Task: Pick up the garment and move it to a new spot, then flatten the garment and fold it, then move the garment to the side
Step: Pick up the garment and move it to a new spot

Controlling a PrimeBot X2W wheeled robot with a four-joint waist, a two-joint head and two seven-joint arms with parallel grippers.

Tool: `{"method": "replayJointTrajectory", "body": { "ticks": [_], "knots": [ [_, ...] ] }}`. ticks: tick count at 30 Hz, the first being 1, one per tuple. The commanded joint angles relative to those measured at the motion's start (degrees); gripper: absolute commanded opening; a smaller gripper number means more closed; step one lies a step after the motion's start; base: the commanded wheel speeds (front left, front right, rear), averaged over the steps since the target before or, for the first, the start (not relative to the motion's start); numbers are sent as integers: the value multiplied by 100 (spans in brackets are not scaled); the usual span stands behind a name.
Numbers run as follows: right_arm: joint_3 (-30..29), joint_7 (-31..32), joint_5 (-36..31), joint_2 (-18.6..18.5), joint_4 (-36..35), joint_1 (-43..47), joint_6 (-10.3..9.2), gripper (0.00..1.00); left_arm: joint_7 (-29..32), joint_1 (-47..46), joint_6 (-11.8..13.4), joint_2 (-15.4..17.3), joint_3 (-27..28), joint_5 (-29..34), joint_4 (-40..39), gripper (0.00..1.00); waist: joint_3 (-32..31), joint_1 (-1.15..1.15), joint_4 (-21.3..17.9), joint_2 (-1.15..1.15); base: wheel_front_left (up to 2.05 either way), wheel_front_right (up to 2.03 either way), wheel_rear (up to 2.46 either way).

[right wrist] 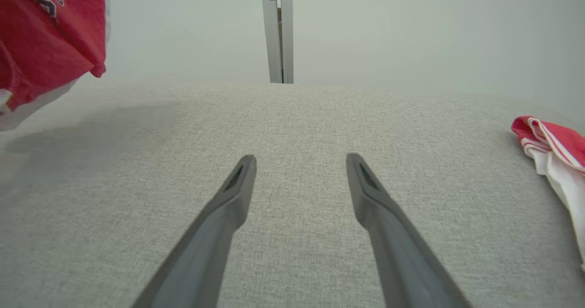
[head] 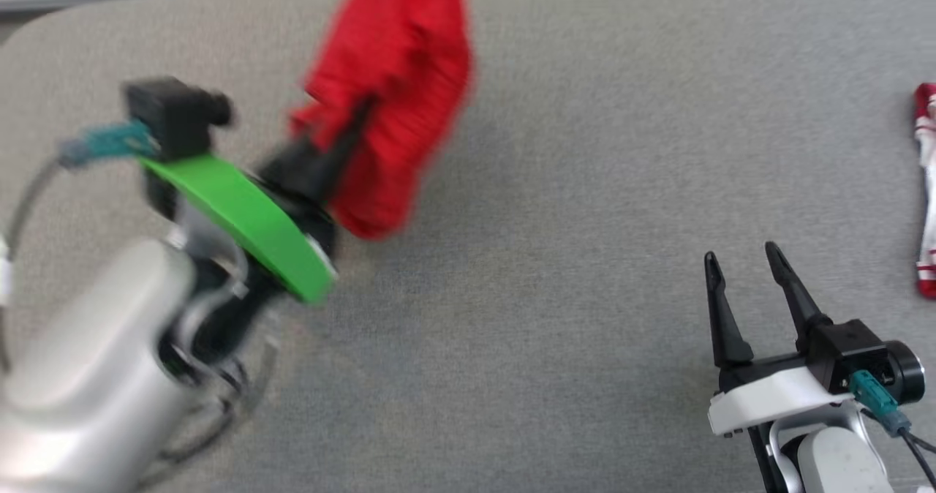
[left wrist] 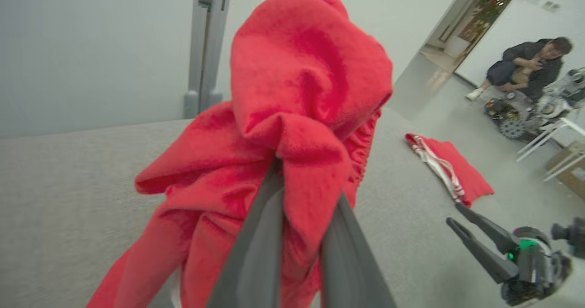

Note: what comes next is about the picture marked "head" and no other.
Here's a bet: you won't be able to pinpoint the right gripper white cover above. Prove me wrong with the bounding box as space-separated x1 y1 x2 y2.
703 241 862 440

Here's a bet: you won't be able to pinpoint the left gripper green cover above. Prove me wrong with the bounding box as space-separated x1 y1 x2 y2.
137 96 378 306

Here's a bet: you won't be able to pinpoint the red basketball jersey white sleeves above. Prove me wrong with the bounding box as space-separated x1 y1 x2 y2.
289 0 476 241

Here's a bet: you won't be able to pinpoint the red and white garment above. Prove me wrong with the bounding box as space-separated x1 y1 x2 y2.
913 82 936 300

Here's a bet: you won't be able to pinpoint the teal right camera connector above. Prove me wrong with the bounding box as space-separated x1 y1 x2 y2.
848 370 913 437

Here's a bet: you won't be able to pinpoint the teal camera connector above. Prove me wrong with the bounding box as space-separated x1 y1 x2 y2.
848 370 913 437
58 121 158 169

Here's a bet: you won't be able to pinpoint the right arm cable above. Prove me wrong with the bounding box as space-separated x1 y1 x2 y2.
896 424 936 491

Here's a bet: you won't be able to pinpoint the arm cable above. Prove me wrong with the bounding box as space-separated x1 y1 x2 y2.
896 424 936 491
0 153 78 377

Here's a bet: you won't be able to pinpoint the teal left camera connector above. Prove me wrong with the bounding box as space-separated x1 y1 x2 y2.
58 121 158 169

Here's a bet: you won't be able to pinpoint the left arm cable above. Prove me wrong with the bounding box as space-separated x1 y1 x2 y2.
0 153 78 377

